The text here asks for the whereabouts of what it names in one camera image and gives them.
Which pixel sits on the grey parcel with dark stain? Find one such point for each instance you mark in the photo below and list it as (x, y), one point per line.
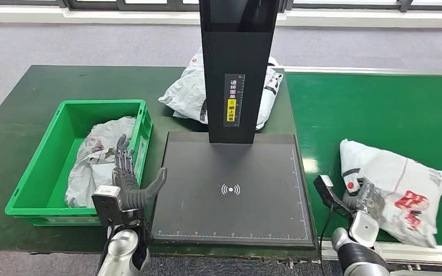
(91, 179)

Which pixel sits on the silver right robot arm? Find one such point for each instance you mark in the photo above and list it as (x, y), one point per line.
(362, 255)

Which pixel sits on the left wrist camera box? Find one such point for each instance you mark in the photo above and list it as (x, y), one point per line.
(106, 207)

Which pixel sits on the dark green table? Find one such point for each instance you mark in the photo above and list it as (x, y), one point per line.
(91, 80)

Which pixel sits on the white parcel with black stripe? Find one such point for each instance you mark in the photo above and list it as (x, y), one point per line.
(184, 95)

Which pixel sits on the aluminium conveyor frame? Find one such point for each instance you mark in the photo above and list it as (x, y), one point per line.
(427, 255)

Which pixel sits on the white parcel with red print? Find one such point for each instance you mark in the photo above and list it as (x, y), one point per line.
(404, 175)

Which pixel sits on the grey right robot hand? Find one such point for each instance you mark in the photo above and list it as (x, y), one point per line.
(369, 198)

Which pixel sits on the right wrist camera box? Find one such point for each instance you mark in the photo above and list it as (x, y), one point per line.
(326, 190)

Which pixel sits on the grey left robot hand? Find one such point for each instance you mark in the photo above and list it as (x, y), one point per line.
(129, 194)

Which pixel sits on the black inbound scanning machine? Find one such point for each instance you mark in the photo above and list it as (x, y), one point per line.
(228, 213)

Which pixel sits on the white window sill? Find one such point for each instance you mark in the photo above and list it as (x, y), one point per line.
(53, 17)

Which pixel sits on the dark window frame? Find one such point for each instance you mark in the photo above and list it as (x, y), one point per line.
(91, 4)

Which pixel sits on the green plastic crate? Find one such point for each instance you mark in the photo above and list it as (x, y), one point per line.
(45, 163)

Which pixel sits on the green conveyor belt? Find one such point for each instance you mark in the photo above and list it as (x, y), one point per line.
(358, 106)

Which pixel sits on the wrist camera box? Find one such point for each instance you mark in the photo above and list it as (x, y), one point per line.
(326, 190)
(106, 207)

